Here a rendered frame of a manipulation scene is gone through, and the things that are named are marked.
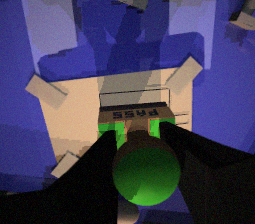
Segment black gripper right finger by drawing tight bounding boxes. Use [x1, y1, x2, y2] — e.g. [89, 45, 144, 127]
[159, 121, 255, 224]

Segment tan inspection card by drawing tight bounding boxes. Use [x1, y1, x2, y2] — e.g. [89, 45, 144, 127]
[25, 57, 202, 178]

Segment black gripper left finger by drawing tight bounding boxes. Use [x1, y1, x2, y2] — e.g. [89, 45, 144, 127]
[0, 130, 119, 224]

